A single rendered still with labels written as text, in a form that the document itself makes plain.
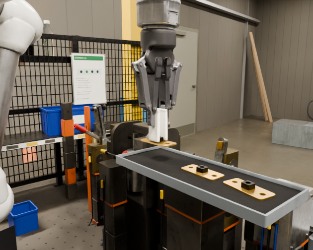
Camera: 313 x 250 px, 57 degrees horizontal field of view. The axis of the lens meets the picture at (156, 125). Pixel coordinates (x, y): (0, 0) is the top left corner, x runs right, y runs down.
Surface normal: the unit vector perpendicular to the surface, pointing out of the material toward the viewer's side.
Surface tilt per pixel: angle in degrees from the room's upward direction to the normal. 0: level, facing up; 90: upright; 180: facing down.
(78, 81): 90
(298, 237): 90
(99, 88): 90
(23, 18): 99
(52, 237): 0
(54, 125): 90
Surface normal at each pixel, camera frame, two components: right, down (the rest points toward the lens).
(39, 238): 0.00, -0.98
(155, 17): -0.09, 0.18
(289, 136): -0.64, 0.14
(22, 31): 0.90, 0.26
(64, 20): 0.78, 0.12
